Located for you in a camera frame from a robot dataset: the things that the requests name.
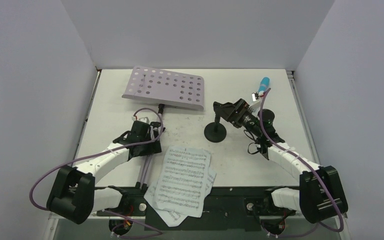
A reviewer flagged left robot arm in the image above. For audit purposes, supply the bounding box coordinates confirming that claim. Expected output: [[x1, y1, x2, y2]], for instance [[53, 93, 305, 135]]
[[46, 120, 163, 224]]

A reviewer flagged lower sheet music page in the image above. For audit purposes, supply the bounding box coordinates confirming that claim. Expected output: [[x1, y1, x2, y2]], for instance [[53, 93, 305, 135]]
[[144, 167, 217, 227]]

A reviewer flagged aluminium rail frame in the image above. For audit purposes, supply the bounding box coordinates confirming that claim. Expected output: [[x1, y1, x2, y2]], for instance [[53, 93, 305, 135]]
[[44, 195, 352, 240]]

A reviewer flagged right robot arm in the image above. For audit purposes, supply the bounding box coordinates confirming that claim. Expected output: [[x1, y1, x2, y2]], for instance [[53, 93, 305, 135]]
[[204, 99, 349, 224]]

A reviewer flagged blue toy microphone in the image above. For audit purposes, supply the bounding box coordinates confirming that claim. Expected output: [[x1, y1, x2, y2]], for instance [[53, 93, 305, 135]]
[[257, 76, 270, 95]]

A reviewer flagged top sheet music page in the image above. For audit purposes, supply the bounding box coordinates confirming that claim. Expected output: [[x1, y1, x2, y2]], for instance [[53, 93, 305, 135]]
[[154, 146, 211, 218]]

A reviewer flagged sheet music page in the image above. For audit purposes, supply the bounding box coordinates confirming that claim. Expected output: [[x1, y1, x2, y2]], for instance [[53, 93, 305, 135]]
[[154, 146, 211, 218], [144, 167, 217, 227]]

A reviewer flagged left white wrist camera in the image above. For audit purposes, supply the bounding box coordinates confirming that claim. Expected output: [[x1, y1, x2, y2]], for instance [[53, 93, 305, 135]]
[[132, 115, 150, 124]]

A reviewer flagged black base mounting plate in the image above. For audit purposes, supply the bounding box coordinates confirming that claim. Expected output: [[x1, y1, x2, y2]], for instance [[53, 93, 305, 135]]
[[111, 186, 315, 236]]

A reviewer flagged lilac perforated music stand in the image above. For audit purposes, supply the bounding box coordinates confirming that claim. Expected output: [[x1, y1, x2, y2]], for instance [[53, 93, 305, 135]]
[[121, 65, 205, 192]]

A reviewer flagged black microphone desk stand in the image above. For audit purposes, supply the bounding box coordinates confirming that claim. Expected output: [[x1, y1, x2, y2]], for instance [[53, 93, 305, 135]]
[[204, 112, 227, 143]]

